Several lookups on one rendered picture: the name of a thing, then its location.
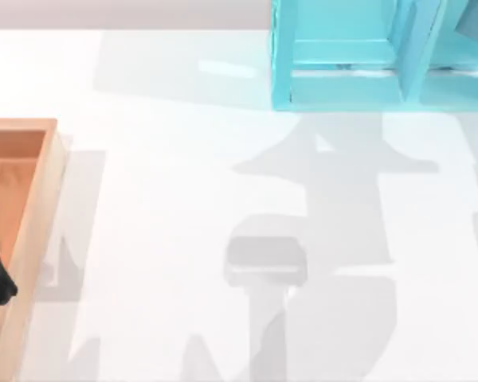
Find light blue rack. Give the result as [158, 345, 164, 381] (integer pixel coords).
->
[269, 0, 478, 113]

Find shallow salmon-coloured box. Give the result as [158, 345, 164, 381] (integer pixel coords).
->
[0, 118, 68, 382]

